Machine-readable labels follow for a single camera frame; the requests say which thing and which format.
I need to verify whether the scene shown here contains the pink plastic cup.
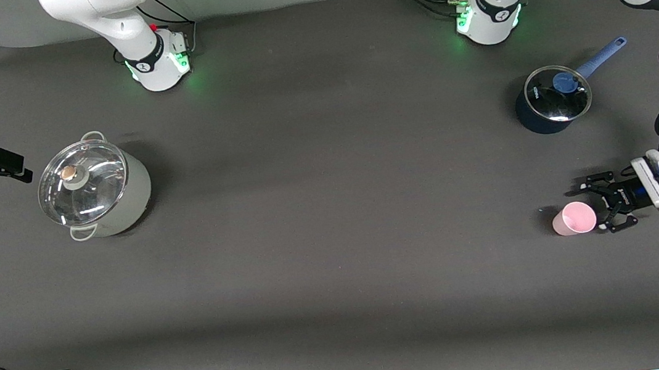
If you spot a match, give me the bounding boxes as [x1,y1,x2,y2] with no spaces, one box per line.
[550,200,599,238]

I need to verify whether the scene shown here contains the dark blue saucepan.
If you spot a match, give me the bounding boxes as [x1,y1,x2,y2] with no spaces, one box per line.
[508,37,636,138]

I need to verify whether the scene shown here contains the glass lid blue knob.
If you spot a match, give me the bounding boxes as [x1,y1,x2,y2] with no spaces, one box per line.
[522,61,596,126]

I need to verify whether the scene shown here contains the glass pot lid brass knob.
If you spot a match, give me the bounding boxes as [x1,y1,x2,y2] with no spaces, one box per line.
[32,136,134,231]

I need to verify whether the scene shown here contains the pale green cooking pot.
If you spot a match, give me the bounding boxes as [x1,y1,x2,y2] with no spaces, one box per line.
[33,126,157,245]

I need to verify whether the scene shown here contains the dark grey table mat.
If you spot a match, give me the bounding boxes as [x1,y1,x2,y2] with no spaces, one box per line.
[0,0,659,370]

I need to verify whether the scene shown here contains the black right arm base cables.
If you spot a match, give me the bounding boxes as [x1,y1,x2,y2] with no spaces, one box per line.
[108,0,200,66]

